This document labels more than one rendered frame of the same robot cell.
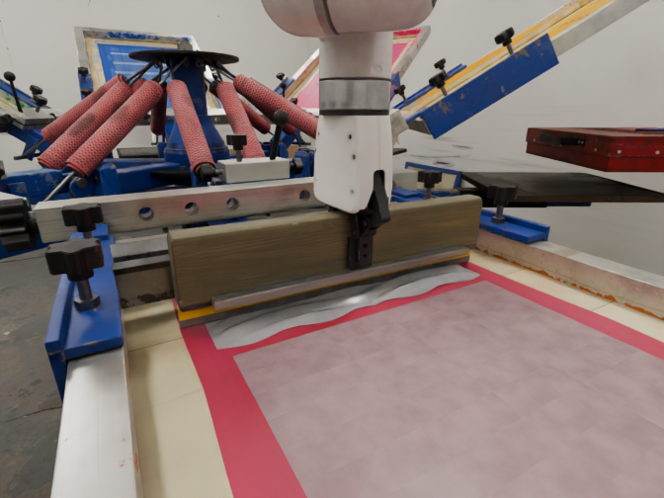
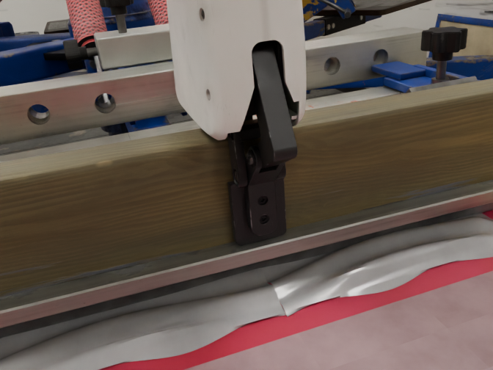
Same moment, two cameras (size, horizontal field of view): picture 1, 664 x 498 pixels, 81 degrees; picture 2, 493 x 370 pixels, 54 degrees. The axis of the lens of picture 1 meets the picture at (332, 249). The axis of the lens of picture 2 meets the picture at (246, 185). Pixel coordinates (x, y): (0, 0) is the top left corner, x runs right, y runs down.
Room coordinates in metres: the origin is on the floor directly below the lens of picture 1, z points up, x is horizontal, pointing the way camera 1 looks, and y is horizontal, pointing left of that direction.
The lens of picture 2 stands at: (0.18, -0.08, 1.15)
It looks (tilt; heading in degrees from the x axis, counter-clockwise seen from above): 25 degrees down; 13
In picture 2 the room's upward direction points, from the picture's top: 5 degrees counter-clockwise
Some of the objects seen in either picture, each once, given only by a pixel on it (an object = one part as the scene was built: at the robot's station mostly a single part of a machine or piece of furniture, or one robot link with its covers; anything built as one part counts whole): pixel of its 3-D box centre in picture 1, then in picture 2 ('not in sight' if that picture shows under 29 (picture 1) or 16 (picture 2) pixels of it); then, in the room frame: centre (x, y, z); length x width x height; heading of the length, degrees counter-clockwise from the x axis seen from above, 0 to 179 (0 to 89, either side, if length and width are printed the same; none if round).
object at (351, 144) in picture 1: (353, 155); (230, 10); (0.44, -0.02, 1.12); 0.10 x 0.07 x 0.11; 29
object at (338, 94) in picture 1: (351, 96); not in sight; (0.44, -0.02, 1.18); 0.09 x 0.07 x 0.03; 29
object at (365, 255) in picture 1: (366, 243); (263, 196); (0.41, -0.04, 1.03); 0.03 x 0.03 x 0.07; 29
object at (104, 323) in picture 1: (95, 295); not in sight; (0.38, 0.26, 0.98); 0.30 x 0.05 x 0.07; 29
